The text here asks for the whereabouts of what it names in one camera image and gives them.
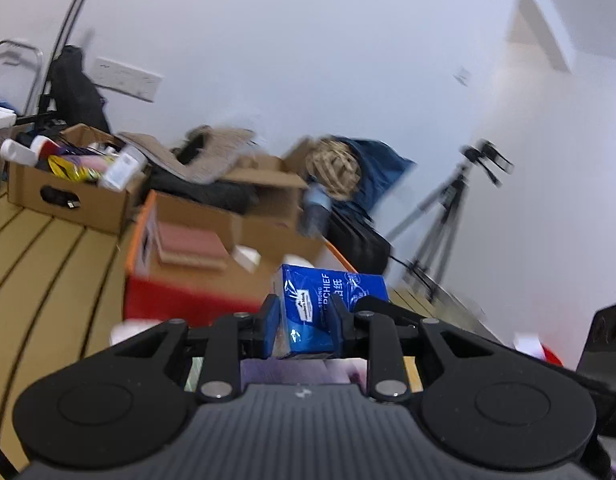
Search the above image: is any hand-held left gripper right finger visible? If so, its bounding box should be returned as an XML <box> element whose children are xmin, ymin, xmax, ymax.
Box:
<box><xmin>329</xmin><ymin>300</ymin><xmax>493</xmax><ymax>403</ymax></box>

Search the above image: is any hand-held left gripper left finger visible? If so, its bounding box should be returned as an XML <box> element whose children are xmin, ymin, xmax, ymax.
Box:
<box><xmin>110</xmin><ymin>296</ymin><xmax>280</xmax><ymax>403</ymax></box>

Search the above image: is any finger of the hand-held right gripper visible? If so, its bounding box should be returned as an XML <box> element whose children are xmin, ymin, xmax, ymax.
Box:
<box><xmin>357</xmin><ymin>296</ymin><xmax>425</xmax><ymax>327</ymax></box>

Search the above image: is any blue tissue pack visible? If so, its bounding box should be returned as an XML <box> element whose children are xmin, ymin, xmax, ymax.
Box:
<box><xmin>270</xmin><ymin>264</ymin><xmax>390</xmax><ymax>360</ymax></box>

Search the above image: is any red cardboard box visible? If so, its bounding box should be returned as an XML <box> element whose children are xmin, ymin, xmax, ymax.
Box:
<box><xmin>123</xmin><ymin>190</ymin><xmax>359</xmax><ymax>325</ymax></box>

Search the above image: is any black carry case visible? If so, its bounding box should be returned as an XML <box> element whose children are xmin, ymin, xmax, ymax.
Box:
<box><xmin>325</xmin><ymin>207</ymin><xmax>395</xmax><ymax>277</ymax></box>

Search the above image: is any red and white packet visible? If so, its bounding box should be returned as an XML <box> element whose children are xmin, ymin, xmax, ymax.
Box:
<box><xmin>512</xmin><ymin>332</ymin><xmax>564</xmax><ymax>367</ymax></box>

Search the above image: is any pink folded cloth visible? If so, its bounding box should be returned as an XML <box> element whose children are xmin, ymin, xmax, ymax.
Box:
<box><xmin>155</xmin><ymin>220</ymin><xmax>229</xmax><ymax>269</ymax></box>

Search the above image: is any blue water bottle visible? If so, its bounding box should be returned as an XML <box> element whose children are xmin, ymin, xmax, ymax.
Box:
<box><xmin>299</xmin><ymin>182</ymin><xmax>333</xmax><ymax>237</ymax></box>

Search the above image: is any open brown cardboard box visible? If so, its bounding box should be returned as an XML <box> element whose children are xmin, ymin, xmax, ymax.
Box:
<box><xmin>218</xmin><ymin>139</ymin><xmax>329</xmax><ymax>261</ymax></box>

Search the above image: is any blue cloth bag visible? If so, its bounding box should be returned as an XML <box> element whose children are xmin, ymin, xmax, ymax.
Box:
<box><xmin>333</xmin><ymin>136</ymin><xmax>417</xmax><ymax>222</ymax></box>

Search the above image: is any dark cloth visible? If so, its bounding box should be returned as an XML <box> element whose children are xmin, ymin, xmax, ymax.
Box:
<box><xmin>148</xmin><ymin>166</ymin><xmax>261</xmax><ymax>214</ymax></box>

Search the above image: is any wicker ball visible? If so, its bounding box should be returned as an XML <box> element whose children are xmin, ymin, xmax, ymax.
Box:
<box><xmin>306</xmin><ymin>136</ymin><xmax>363</xmax><ymax>202</ymax></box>

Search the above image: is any flattened cardboard piece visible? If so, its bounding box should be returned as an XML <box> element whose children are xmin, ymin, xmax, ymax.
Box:
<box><xmin>117</xmin><ymin>125</ymin><xmax>259</xmax><ymax>184</ymax></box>

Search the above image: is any white plastic bottle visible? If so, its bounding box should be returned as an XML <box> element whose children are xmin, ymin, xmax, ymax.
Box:
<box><xmin>98</xmin><ymin>146</ymin><xmax>147</xmax><ymax>192</ymax></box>

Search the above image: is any yellow snack packet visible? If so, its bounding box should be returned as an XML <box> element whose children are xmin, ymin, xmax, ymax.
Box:
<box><xmin>48</xmin><ymin>156</ymin><xmax>97</xmax><ymax>182</ymax></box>

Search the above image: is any black hand trolley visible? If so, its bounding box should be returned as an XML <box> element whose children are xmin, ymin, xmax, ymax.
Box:
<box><xmin>17</xmin><ymin>0</ymin><xmax>114</xmax><ymax>134</ymax></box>

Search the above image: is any metal folding chair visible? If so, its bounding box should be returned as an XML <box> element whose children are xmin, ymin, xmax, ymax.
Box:
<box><xmin>0</xmin><ymin>39</ymin><xmax>44</xmax><ymax>117</ymax></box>

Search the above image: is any black camera tripod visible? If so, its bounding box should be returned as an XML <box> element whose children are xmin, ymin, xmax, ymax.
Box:
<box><xmin>385</xmin><ymin>139</ymin><xmax>516</xmax><ymax>302</ymax></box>

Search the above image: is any brown cardboard box with handle hole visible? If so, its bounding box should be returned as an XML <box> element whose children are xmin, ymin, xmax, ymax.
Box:
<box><xmin>7</xmin><ymin>124</ymin><xmax>150</xmax><ymax>235</ymax></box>

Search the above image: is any white wall socket panel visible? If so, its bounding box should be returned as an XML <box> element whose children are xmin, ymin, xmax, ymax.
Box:
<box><xmin>91</xmin><ymin>56</ymin><xmax>164</xmax><ymax>104</ymax></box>

